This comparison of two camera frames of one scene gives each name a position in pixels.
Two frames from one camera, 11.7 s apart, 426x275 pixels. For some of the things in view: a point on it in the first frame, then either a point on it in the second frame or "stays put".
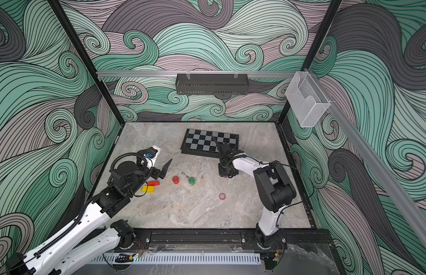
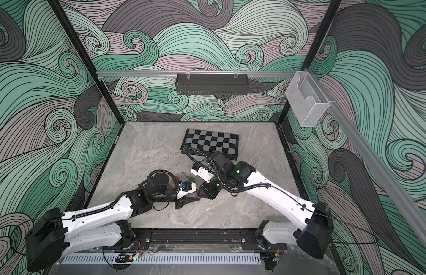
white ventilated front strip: [241, 258] stays put
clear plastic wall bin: [307, 99] stays put
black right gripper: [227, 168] -> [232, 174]
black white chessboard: [200, 142] stays put
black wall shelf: [212, 83] stays put
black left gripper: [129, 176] -> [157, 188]
